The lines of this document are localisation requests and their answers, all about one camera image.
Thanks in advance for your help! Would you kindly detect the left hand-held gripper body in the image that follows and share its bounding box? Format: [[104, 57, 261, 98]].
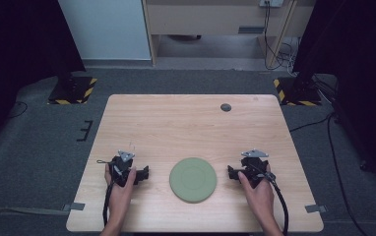
[[109, 149, 139, 188]]

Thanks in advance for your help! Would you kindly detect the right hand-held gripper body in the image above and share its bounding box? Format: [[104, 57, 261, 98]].
[[238, 148, 271, 189]]

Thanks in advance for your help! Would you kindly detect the green round mat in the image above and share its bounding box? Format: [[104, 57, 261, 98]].
[[168, 156, 218, 204]]

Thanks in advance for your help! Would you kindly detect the person's left hand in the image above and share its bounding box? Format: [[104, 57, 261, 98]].
[[103, 162, 138, 214]]

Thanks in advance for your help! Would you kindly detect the person's right hand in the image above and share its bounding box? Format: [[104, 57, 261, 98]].
[[237, 163, 276, 216]]

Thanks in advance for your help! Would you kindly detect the grey tape strip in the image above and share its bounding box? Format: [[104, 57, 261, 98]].
[[304, 204, 329, 214], [61, 202, 87, 212]]

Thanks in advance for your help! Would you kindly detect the black stand with striped base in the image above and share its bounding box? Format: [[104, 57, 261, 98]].
[[46, 48, 98, 106], [273, 19, 323, 107]]

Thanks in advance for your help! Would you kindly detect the black curtain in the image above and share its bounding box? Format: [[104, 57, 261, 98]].
[[0, 0, 87, 155], [292, 0, 376, 195]]

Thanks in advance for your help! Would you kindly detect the light wooden desk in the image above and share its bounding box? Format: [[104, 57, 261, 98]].
[[142, 0, 318, 69]]

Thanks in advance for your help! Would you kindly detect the grey power strip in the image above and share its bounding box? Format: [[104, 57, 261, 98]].
[[259, 0, 284, 8]]

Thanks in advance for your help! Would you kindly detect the left hand-held gripper black cable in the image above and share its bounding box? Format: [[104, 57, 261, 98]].
[[96, 158, 116, 228]]

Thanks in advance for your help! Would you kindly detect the hand-held gripper black cable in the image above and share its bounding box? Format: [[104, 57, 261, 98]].
[[96, 158, 116, 228], [253, 163, 290, 236]]

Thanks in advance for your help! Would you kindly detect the right hand-held gripper black cable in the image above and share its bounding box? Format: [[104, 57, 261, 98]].
[[253, 163, 290, 236]]

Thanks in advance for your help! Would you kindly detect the long black floor cable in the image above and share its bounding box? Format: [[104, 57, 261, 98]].
[[288, 111, 371, 236]]

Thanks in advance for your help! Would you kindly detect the thin black floor cable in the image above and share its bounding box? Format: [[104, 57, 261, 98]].
[[6, 101, 29, 120]]

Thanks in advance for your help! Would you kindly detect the black power cable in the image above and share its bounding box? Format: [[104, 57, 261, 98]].
[[263, 2, 299, 71]]

